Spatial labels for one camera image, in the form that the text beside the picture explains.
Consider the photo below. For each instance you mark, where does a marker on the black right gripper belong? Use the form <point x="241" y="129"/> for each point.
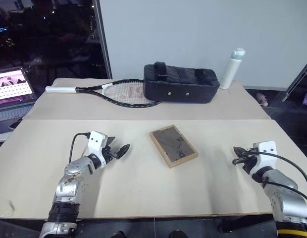
<point x="250" y="161"/>

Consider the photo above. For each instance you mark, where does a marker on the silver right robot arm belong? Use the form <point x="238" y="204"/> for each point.
<point x="284" y="196"/>

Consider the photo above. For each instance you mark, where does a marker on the grey slanted metal bar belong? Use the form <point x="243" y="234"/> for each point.
<point x="298" y="78"/>

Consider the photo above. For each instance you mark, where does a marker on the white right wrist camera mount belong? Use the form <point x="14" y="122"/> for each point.
<point x="267" y="153"/>

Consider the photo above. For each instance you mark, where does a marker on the small white and black device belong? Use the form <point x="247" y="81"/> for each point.
<point x="15" y="124"/>

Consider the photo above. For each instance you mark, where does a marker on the white water bottle green lid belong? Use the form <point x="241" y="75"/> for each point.
<point x="231" y="69"/>

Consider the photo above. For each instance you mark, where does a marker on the pink object on floor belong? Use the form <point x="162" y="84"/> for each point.
<point x="263" y="98"/>

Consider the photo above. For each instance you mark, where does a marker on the black tennis racket white grip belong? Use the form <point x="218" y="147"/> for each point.
<point x="123" y="94"/>

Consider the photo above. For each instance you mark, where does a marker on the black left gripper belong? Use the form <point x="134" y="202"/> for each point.
<point x="109" y="153"/>

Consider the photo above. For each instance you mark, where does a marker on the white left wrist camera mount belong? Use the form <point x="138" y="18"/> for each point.
<point x="96" y="145"/>

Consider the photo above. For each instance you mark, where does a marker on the grey metal window post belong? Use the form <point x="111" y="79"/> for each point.
<point x="102" y="39"/>

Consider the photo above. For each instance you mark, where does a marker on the dark rounded shape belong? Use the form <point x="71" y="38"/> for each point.
<point x="178" y="234"/>

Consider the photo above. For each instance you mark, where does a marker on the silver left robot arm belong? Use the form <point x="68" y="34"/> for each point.
<point x="69" y="183"/>

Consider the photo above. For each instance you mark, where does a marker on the wooden framed slate board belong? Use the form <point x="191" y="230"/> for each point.
<point x="173" y="145"/>

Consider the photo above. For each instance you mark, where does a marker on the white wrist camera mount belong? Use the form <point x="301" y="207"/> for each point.
<point x="96" y="145"/>
<point x="267" y="153"/>

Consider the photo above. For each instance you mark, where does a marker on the black padded bag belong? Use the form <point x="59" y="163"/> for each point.
<point x="180" y="84"/>

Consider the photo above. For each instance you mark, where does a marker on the laptop with lit screen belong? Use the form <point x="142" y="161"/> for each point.
<point x="10" y="99"/>

